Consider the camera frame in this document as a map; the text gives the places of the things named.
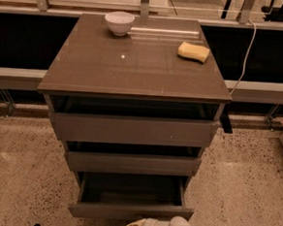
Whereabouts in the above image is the yellow sponge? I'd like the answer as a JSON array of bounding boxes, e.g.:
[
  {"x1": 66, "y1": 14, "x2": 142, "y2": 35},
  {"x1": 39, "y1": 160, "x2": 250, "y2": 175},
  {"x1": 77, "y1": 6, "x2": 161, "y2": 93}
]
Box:
[{"x1": 177, "y1": 42, "x2": 210, "y2": 63}]

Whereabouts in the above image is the white cable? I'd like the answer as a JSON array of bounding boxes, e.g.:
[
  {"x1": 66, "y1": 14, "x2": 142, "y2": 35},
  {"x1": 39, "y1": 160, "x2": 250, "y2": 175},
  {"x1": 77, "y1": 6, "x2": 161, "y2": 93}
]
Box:
[{"x1": 228, "y1": 17, "x2": 259, "y2": 98}]

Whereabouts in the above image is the white ceramic bowl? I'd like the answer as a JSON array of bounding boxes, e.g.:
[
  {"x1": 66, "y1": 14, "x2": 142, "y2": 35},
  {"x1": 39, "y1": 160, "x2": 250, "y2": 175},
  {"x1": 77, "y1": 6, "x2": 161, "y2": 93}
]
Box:
[{"x1": 105, "y1": 11, "x2": 136, "y2": 36}]

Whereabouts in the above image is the grey middle drawer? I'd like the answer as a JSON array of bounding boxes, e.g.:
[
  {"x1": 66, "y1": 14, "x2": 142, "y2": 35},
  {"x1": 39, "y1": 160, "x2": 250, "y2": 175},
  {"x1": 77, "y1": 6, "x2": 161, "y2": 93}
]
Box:
[{"x1": 64, "y1": 141, "x2": 202, "y2": 177}]

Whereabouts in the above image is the grey drawer cabinet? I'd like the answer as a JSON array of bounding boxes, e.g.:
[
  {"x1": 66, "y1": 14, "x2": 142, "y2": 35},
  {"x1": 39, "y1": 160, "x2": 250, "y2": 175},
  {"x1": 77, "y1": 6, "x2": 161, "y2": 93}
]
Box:
[{"x1": 30, "y1": 9, "x2": 238, "y2": 197}]

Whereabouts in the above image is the grey bottom drawer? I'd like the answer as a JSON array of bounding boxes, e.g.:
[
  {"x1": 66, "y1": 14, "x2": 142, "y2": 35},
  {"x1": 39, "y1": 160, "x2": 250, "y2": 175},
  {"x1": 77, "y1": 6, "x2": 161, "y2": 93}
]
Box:
[{"x1": 69, "y1": 173, "x2": 194, "y2": 220}]

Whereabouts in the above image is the metal rail barrier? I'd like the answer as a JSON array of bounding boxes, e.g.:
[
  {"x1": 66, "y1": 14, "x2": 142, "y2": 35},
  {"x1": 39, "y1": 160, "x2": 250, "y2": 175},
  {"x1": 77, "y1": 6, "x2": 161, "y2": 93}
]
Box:
[{"x1": 0, "y1": 67, "x2": 283, "y2": 105}]

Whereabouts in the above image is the grey drawer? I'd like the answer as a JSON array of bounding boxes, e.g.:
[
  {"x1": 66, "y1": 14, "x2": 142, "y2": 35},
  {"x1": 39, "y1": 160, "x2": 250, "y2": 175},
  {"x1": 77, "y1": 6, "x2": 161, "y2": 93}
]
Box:
[
  {"x1": 45, "y1": 91, "x2": 224, "y2": 147},
  {"x1": 64, "y1": 141, "x2": 202, "y2": 177},
  {"x1": 69, "y1": 173, "x2": 194, "y2": 220}
]

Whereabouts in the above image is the grey top drawer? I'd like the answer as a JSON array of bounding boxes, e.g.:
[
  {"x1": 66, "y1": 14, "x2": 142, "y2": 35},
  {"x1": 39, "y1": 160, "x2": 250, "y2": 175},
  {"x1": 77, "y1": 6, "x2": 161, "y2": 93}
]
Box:
[{"x1": 45, "y1": 91, "x2": 224, "y2": 147}]

